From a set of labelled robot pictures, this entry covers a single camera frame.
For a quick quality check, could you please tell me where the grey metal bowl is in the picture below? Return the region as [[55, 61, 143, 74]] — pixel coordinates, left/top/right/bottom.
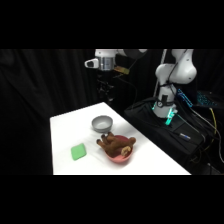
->
[[91, 115, 114, 133]]

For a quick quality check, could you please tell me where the brown plush toy animal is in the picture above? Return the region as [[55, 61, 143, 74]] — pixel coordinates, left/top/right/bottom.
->
[[96, 131, 137, 159]]

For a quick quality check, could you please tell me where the green triangle block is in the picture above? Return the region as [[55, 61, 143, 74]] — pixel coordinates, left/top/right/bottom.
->
[[70, 142, 88, 162]]

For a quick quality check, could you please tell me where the laptop with blue-lit keyboard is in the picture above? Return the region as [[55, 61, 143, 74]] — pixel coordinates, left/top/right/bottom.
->
[[176, 87, 224, 110]]

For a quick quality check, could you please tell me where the black curtain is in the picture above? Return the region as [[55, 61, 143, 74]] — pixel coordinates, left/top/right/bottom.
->
[[0, 49, 224, 176]]

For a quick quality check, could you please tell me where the pink plastic bowl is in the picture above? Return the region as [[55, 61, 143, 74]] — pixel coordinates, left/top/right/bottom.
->
[[104, 134, 135, 165]]

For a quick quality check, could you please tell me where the yellow cable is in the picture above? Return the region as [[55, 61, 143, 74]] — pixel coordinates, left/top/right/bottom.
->
[[209, 106, 224, 164]]

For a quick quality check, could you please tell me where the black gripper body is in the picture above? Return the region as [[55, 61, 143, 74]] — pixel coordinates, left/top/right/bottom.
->
[[97, 69, 116, 92]]

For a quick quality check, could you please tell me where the black cable from wrist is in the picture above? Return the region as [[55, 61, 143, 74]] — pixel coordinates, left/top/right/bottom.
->
[[114, 58, 140, 105]]

